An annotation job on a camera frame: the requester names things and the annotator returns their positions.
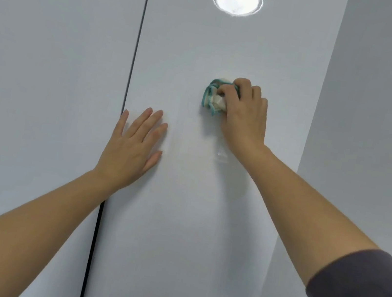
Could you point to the person's left thumb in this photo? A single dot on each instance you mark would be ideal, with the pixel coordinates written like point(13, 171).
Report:
point(152, 162)

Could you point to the person's left little finger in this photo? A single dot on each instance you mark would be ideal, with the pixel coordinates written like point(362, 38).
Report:
point(121, 123)

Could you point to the person's right hand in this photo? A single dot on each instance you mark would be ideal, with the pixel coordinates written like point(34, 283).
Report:
point(246, 125)

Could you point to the person's right thumb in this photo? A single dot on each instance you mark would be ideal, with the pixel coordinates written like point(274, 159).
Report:
point(227, 93)

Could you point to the person's right middle finger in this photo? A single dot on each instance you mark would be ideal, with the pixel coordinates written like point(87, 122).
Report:
point(256, 94)

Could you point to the person's right forearm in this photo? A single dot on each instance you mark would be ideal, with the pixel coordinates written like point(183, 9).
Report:
point(300, 215)

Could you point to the person's left forearm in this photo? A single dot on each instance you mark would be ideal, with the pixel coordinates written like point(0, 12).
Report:
point(19, 233)

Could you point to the person's left hand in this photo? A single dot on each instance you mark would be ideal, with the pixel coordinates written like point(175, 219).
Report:
point(126, 157)

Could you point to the teal and white cleaning cloth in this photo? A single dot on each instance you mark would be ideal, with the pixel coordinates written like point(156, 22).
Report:
point(212, 95)

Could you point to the person's left middle finger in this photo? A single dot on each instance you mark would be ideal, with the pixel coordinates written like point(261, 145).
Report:
point(150, 126)

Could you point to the glossy white cabinet door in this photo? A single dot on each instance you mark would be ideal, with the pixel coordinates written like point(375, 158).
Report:
point(176, 225)
point(47, 56)

